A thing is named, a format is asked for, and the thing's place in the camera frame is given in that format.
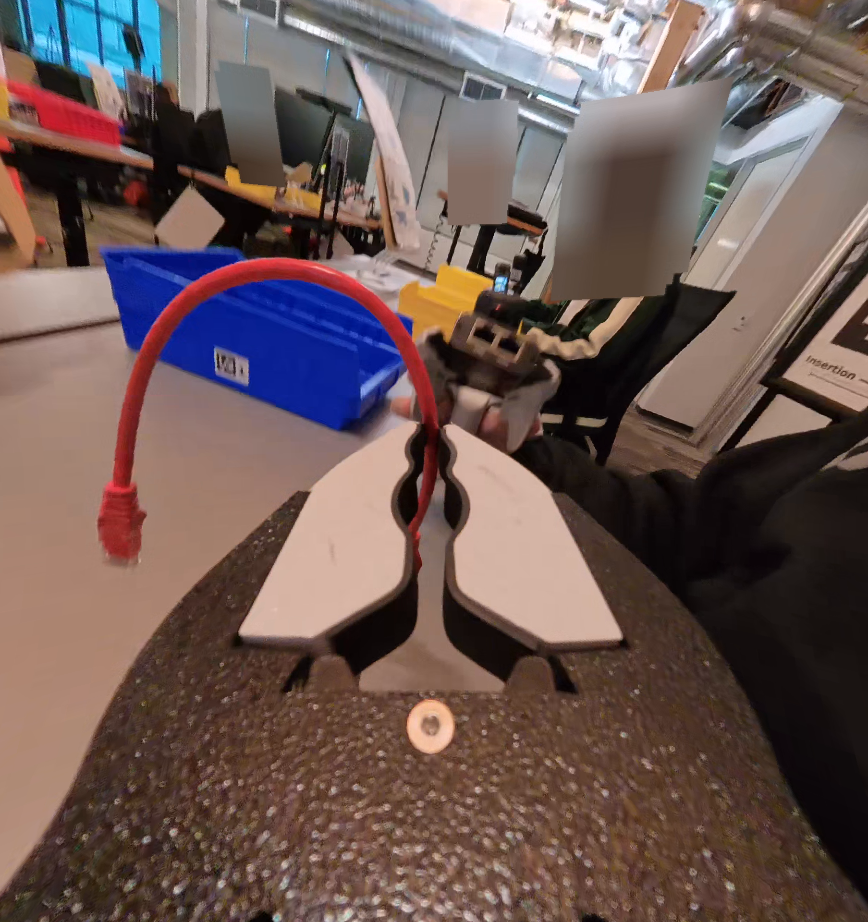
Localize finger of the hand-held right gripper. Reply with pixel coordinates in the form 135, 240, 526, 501
416, 330, 490, 427
504, 359, 562, 442

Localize person's right forearm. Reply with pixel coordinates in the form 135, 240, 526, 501
513, 432, 766, 599

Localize tilted grey board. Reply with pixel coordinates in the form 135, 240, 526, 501
153, 187, 226, 251

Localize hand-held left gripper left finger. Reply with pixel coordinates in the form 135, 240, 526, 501
238, 421, 422, 647

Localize red network cable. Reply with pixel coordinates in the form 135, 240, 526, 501
97, 258, 442, 577

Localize red plastic bin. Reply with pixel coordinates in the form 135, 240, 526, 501
5, 79, 122, 146

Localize person's right hand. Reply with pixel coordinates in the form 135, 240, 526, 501
477, 405, 544, 456

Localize framed marker sign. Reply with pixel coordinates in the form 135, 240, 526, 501
760, 216, 868, 420

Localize blue plastic bin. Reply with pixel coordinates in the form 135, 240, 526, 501
101, 246, 413, 432

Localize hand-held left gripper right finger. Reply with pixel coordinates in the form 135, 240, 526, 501
441, 425, 625, 651

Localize stacked yellow bins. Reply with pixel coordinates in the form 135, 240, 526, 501
398, 263, 494, 341

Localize grey desk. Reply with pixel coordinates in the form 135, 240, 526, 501
0, 267, 478, 909

